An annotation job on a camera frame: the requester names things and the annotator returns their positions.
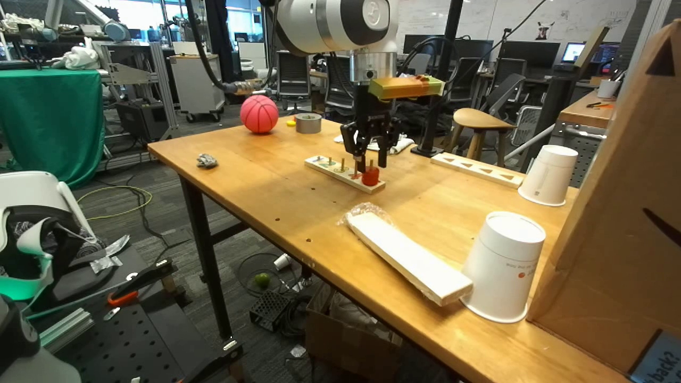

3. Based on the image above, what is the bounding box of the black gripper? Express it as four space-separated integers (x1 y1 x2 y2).
341 83 399 170

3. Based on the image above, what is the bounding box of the wooden stool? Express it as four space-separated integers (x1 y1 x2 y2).
448 108 514 163

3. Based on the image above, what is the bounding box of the crumpled foil ball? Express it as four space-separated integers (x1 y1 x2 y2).
196 153 219 170

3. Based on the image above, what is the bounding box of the black camera stand pole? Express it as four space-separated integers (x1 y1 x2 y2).
413 0 464 158

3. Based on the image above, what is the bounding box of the green cloth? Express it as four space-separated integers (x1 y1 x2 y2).
0 69 104 187

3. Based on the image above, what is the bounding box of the long wooden peg board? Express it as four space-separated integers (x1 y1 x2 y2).
430 153 527 190

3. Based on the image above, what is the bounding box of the white wooden plank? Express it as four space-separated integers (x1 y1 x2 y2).
345 202 473 307

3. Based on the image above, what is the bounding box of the white paper cup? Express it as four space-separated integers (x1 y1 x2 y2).
463 210 548 323
520 144 580 207

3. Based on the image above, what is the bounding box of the yellow green wrist camera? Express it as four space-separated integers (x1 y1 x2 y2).
368 74 446 100

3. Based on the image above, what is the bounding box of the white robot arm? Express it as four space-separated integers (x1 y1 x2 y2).
272 0 399 172

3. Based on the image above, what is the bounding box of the pink basketball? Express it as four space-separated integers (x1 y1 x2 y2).
240 96 280 134

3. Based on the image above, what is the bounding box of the wooden peg rack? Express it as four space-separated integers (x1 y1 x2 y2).
304 156 383 193

